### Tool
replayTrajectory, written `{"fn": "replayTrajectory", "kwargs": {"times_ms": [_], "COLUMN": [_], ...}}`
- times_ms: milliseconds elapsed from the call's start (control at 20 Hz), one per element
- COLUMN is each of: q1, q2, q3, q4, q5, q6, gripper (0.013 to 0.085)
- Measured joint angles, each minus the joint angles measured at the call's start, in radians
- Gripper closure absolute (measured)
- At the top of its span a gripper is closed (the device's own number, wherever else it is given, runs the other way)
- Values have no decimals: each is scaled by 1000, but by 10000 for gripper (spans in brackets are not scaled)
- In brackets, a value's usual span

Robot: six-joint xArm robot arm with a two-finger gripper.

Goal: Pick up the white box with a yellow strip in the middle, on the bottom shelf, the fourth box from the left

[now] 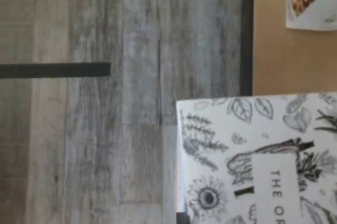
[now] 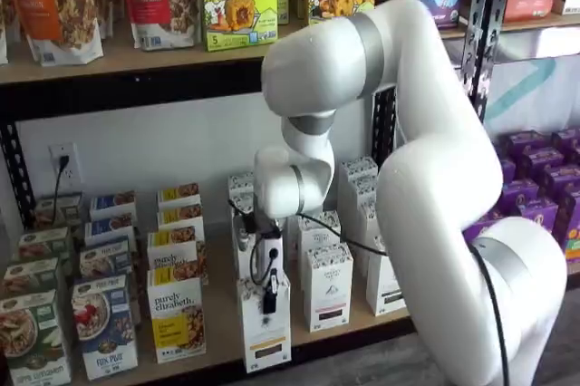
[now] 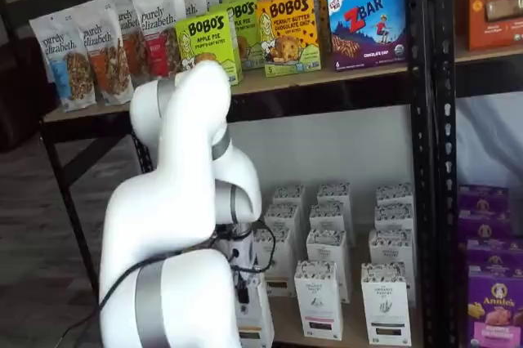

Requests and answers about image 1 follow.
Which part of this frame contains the long black floor tape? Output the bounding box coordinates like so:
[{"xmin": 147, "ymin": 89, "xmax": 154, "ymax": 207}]
[{"xmin": 0, "ymin": 62, "xmax": 112, "ymax": 79}]

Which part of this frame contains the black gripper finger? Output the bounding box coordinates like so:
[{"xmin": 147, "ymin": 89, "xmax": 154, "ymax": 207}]
[{"xmin": 175, "ymin": 211, "xmax": 191, "ymax": 224}]

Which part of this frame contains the brown shelf board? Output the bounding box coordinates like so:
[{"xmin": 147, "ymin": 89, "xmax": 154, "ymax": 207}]
[{"xmin": 252, "ymin": 0, "xmax": 337, "ymax": 97}]

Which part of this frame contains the white floral box yellow strip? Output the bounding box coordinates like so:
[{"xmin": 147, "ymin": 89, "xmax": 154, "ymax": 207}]
[{"xmin": 175, "ymin": 91, "xmax": 337, "ymax": 224}]

